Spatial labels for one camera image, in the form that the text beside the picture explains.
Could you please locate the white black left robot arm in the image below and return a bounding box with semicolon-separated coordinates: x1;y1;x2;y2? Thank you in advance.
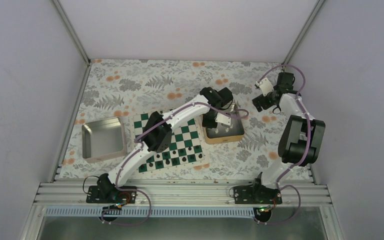
96;87;240;203

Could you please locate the aluminium frame rail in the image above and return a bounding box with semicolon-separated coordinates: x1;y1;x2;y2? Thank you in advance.
33;179;333;207

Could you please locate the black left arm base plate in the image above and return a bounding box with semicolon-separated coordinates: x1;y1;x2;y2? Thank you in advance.
85;185;137;205

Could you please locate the gold rimmed metal tin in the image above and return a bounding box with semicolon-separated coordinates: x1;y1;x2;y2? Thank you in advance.
201;103;245;145

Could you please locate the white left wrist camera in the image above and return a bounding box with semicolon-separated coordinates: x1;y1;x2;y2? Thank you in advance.
215;113;232;126

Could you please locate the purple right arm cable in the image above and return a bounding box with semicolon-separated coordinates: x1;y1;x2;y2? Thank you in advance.
253;64;312;226

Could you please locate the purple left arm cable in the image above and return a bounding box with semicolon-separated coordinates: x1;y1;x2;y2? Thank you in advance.
100;101;250;226

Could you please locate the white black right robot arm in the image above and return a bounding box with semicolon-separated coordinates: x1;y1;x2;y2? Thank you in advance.
250;71;326;204

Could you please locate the pink rimmed metal tin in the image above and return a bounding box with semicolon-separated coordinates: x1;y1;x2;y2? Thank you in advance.
81;117;127;164

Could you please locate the green white chess board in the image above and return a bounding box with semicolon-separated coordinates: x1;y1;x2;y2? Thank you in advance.
134;118;210;177

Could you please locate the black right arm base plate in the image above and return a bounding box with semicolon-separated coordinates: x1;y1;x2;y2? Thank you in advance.
232;185;283;205

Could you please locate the floral patterned table mat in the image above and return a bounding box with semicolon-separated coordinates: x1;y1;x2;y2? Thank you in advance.
59;59;288;181

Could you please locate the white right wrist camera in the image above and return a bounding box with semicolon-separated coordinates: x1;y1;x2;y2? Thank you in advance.
256;77;274;97

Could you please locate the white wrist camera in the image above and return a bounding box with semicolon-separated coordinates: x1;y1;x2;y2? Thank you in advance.
256;77;274;97
215;113;232;126

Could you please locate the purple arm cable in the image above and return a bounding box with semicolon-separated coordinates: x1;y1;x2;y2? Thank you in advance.
253;64;312;226
100;101;250;226

